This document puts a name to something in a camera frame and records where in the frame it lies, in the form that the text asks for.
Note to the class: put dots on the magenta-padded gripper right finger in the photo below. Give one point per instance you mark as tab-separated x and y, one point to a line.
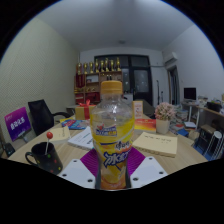
147	171

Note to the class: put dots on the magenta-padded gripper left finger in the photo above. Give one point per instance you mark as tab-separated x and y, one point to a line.
77	173

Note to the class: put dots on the yellow-capped clear drink bottle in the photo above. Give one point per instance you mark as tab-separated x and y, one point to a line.
112	140

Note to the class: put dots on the pale yellow notebook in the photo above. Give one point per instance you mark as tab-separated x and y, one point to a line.
156	144

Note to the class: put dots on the black dotted mug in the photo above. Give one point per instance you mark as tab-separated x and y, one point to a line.
48	160

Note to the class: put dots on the white open book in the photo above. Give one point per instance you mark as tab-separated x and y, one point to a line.
81	138

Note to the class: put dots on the pale yellow notepad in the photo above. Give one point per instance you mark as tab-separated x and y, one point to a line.
61	135

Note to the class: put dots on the red and orange booklet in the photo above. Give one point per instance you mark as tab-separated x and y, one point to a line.
145	125

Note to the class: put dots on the red lollipop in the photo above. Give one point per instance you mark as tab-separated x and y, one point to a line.
49	135

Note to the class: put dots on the blue booklet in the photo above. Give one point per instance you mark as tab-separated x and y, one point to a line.
75	124

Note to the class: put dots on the pink flowers in white pot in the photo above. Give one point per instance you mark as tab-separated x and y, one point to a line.
164	113

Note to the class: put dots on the yellow gift box, red ribbon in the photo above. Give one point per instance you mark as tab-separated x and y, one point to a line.
80	111

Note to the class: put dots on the white standing card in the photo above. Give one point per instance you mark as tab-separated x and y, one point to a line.
138	110

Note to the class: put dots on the black office chair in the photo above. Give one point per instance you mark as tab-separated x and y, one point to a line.
40	115

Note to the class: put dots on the purple sign board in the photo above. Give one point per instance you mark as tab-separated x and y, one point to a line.
17	123

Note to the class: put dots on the white round stool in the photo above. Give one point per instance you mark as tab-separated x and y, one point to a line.
217	136

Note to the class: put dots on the cluttered white side desk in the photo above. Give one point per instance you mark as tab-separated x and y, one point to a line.
206	111

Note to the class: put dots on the black computer monitor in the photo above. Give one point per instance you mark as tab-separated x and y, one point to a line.
190	93

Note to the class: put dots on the wooden shelf unit with trophies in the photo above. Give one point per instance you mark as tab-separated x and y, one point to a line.
90	83

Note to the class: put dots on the dark glass double door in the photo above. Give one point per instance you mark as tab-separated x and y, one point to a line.
140	80

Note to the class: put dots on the white air conditioner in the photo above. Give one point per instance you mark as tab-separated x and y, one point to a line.
170	58

